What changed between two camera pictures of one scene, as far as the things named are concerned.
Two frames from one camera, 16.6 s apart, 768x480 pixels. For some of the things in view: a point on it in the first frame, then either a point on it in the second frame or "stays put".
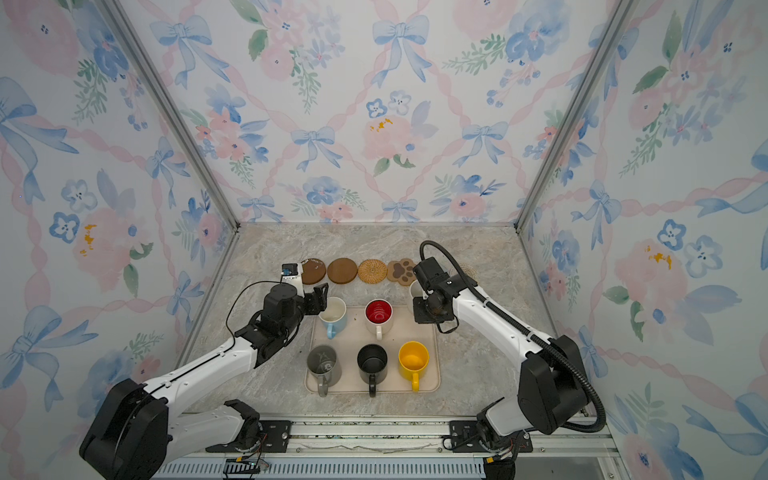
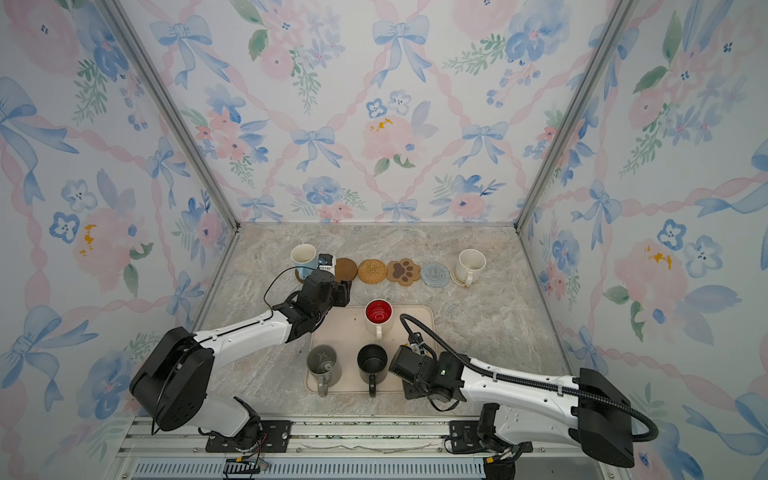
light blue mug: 334,316 to 304,255
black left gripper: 316,300 to 343,292
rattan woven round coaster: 372,271 stays put
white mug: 416,290 to 470,265
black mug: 372,362 stays put
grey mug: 322,362 stays put
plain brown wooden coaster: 342,271 stays put
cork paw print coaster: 401,271 stays put
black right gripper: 420,317 to 409,393
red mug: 378,315 stays put
